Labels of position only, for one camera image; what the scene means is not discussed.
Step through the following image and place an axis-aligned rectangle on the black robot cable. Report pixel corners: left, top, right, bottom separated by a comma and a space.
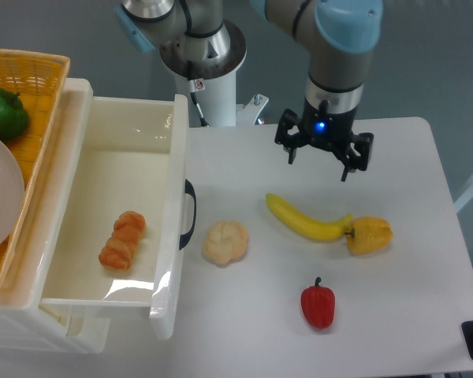
185, 61, 210, 128

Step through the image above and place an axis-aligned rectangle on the orange woven basket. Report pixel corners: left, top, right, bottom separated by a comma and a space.
0, 49, 70, 289

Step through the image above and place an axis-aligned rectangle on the red bell pepper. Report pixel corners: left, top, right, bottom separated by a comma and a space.
300, 276, 336, 330

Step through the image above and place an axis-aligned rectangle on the yellow banana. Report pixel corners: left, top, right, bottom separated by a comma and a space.
265, 193, 352, 242

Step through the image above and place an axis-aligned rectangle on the brown twisted bread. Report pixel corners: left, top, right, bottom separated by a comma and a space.
99, 211, 146, 272

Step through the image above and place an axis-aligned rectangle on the white drawer cabinet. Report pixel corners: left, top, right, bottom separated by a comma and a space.
0, 78, 93, 353

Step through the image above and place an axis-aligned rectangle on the green bell pepper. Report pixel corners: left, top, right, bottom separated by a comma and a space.
0, 88, 30, 142

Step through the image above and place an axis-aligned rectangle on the yellow bell pepper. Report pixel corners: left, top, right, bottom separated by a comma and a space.
345, 217, 393, 255

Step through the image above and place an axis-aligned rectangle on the beige plate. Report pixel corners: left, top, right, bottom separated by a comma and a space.
0, 140, 24, 244

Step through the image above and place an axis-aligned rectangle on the pale round bread bun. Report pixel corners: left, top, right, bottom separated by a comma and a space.
202, 220, 248, 265

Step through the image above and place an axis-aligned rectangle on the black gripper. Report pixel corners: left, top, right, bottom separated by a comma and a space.
274, 99, 374, 182

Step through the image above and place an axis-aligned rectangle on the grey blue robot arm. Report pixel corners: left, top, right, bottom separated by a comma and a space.
115, 1, 383, 173

